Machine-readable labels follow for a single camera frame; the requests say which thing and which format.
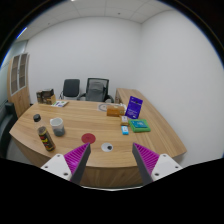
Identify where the small tan box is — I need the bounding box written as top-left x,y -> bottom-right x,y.
120,115 -> 130,127

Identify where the green flat box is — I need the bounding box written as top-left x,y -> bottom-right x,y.
128,118 -> 152,134

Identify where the large dark brown box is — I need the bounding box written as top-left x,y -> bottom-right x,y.
41,88 -> 55,105

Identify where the round grey-white disc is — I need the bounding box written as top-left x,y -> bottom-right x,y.
97,102 -> 116,113

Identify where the white disc with black centre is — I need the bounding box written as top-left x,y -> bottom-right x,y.
100,142 -> 114,153

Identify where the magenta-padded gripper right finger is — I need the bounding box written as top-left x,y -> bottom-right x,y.
132,142 -> 184,186

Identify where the white and green leaflet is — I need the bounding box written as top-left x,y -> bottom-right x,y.
51,100 -> 70,108

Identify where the purple printed pouch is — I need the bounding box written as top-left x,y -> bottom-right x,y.
125,95 -> 144,120

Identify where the wooden shelf cabinet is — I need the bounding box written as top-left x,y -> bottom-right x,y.
6,52 -> 32,118

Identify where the black padded office chair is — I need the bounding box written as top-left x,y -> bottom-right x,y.
59,78 -> 82,101

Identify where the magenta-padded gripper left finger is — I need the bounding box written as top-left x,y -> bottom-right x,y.
40,143 -> 92,186

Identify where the black mesh office chair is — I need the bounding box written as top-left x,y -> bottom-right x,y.
77,77 -> 115,103

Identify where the wooden side desk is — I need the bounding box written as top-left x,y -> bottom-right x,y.
114,87 -> 148,105

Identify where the black armchair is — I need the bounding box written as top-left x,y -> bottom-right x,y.
0,102 -> 18,159

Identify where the orange-brown wooden box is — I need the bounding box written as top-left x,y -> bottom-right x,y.
106,105 -> 126,117

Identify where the white and grey mug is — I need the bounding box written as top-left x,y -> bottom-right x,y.
49,116 -> 66,137

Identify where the clear bottle with black cap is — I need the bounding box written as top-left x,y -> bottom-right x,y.
32,113 -> 57,152

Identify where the flat round red coaster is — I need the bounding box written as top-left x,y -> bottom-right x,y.
81,132 -> 97,145

